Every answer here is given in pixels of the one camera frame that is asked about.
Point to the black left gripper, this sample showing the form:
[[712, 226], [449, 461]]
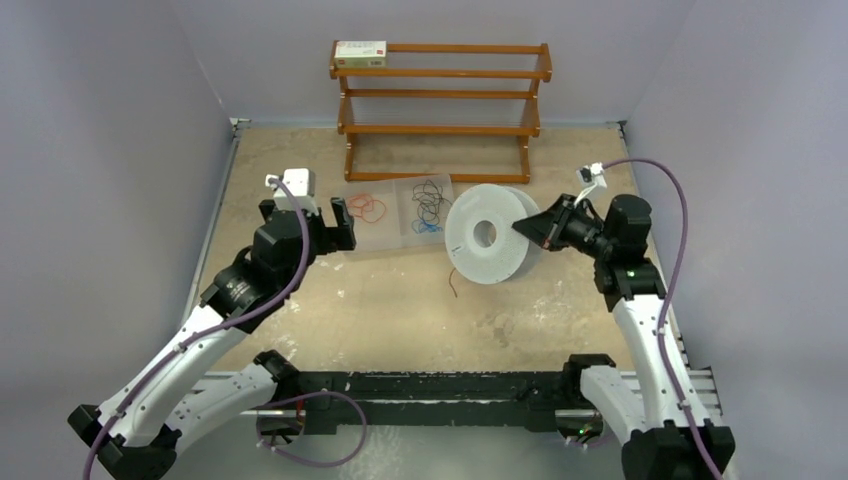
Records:
[[333, 238]]

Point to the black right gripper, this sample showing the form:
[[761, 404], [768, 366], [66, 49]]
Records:
[[548, 229]]

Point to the white plastic cable spool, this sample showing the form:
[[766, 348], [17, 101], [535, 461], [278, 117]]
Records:
[[479, 236]]

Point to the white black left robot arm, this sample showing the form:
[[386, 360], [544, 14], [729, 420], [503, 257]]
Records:
[[141, 430]]

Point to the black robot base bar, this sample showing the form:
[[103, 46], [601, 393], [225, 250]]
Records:
[[537, 401]]

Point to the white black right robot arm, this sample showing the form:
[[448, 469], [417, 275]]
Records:
[[665, 431]]

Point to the clear plastic divided tray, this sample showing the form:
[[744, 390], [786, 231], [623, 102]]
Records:
[[399, 213]]

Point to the orange wooden shelf rack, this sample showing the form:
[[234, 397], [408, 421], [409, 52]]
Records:
[[441, 89]]

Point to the white cardboard box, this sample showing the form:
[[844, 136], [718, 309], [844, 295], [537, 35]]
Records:
[[360, 54]]

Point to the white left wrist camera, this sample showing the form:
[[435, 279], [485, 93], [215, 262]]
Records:
[[295, 184]]

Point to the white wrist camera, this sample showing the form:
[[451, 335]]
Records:
[[295, 184], [593, 182]]

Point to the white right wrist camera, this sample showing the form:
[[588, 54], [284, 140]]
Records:
[[593, 182]]

